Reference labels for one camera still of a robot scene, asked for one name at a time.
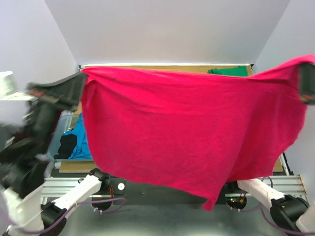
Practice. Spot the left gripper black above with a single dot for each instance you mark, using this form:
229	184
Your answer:
70	89

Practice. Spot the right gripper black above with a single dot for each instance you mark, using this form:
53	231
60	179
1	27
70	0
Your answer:
308	82

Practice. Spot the red t shirt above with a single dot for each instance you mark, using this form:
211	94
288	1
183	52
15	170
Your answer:
191	131

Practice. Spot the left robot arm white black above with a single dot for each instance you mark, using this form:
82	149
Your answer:
22	172

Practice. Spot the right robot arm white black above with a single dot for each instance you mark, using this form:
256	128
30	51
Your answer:
292	215

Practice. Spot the teal plastic bin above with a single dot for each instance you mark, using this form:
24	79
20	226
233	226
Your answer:
65	123

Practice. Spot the black garment in bin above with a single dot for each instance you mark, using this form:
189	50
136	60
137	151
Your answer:
67	146

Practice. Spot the blue t shirt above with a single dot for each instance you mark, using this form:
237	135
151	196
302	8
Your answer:
81	150

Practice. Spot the folded green t shirt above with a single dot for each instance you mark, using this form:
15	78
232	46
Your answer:
235	71

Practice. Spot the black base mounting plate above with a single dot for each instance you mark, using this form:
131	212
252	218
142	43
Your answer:
147	194

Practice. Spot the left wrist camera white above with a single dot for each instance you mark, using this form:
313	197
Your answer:
9	90

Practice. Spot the aluminium frame rail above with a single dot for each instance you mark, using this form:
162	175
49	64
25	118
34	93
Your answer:
55	187

